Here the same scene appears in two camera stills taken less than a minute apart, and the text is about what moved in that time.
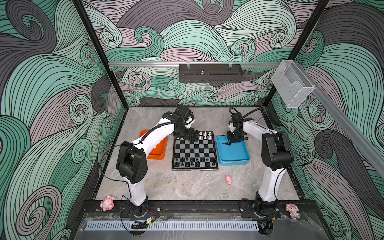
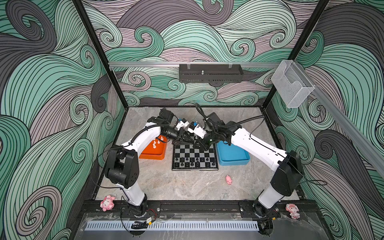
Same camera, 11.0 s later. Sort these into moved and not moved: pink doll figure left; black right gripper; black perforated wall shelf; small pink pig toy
Moved: black right gripper
Not moved: pink doll figure left; black perforated wall shelf; small pink pig toy
